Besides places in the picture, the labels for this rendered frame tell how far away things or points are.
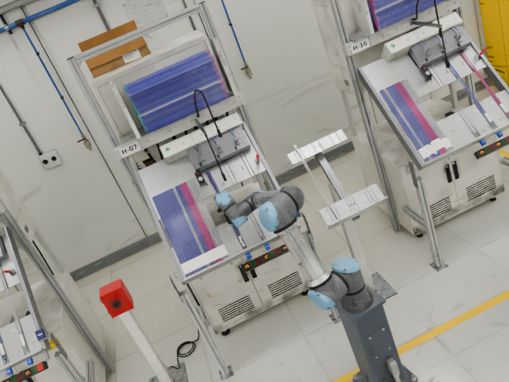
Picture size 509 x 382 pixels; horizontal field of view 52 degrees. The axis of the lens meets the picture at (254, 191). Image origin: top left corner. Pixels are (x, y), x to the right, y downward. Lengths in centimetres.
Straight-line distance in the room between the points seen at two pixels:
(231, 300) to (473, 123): 177
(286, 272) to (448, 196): 117
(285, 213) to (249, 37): 256
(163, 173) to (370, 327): 140
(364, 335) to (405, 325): 64
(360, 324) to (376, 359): 24
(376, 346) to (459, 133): 131
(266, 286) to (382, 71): 149
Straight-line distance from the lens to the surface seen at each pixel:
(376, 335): 254
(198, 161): 293
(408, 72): 328
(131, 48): 317
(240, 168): 294
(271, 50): 456
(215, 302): 328
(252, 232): 281
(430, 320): 310
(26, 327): 302
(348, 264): 233
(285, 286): 336
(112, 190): 463
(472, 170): 365
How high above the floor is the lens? 218
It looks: 26 degrees down
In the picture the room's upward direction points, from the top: 22 degrees counter-clockwise
